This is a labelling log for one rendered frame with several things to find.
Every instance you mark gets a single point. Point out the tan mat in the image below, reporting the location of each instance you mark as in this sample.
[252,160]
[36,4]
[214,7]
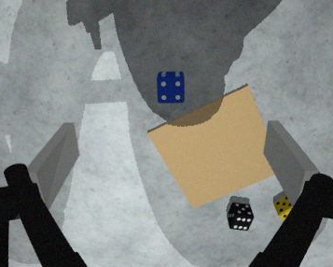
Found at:
[215,149]

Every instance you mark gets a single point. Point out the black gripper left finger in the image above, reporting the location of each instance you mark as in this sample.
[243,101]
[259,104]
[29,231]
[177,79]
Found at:
[29,195]

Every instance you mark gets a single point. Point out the black die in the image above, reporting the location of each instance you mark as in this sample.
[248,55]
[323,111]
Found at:
[240,216]

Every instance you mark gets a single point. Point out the blue die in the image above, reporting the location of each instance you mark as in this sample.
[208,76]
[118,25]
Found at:
[171,87]

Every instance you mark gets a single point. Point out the yellow die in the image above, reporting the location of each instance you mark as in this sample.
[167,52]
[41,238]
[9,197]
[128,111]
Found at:
[283,207]

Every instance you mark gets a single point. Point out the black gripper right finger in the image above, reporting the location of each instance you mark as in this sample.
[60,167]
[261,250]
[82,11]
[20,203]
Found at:
[297,175]

